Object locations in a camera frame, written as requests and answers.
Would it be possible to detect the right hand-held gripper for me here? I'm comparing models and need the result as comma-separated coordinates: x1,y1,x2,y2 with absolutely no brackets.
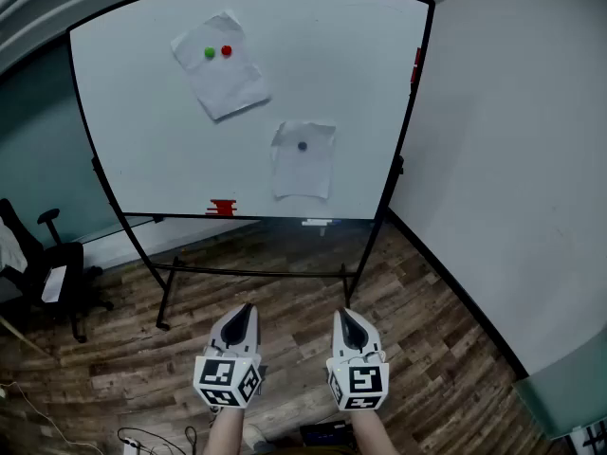
325,307,391,412

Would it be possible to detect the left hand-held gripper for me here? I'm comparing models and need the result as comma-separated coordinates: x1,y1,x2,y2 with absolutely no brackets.
193,303,264,410

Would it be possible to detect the small white paper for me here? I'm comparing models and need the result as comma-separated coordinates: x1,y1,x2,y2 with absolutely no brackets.
270,120,337,202

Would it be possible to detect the large white paper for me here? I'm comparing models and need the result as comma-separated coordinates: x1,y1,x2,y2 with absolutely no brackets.
170,9,272,122

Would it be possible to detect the whiteboard with black frame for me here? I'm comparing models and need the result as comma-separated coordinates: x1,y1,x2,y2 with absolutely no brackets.
65,0,436,332

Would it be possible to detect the person's right forearm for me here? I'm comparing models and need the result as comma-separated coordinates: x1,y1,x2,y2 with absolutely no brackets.
349,408,395,455

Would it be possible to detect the person's left forearm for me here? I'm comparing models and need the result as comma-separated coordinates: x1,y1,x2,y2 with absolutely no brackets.
202,404,247,455

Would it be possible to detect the red whiteboard eraser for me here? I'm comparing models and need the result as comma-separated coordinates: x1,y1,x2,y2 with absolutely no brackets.
205,199,238,217

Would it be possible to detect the black electronic box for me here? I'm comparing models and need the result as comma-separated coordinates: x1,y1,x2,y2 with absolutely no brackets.
299,421,355,449

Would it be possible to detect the person's beige shoe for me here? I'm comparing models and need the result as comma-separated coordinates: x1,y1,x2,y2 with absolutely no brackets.
242,424,269,452

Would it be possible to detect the white sheet on chair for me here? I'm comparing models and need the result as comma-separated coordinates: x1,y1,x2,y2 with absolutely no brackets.
41,265,68,304

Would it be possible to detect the black office chair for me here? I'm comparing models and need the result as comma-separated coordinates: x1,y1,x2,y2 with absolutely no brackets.
0,198,115,344

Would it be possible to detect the frosted glass panel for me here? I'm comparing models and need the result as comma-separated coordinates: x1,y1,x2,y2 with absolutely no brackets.
512,327,607,441

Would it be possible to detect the white cloth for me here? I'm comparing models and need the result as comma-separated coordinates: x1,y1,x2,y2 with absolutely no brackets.
0,215,29,275

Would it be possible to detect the black and white patterned board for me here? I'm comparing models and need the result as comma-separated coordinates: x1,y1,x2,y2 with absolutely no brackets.
568,422,607,455

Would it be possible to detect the black cable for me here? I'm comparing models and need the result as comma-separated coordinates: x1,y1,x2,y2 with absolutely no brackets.
117,426,198,455

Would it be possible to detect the thin white cable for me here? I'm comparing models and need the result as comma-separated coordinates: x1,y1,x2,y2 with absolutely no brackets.
0,380,103,455

